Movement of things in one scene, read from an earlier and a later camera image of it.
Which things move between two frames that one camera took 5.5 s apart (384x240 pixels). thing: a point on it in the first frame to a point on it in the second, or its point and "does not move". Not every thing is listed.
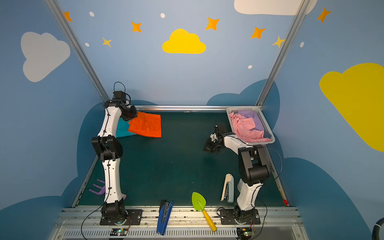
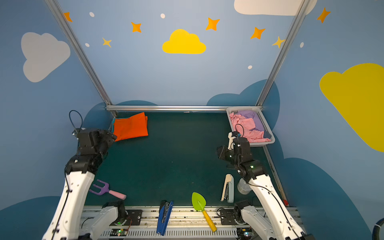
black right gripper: x=212 y=144 to x=223 y=153
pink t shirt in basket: x=243 y=126 does not move
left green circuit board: x=118 y=231 does not move
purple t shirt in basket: x=251 y=114 does not move
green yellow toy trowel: x=199 y=203 does not move
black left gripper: x=130 y=113 to x=105 y=139
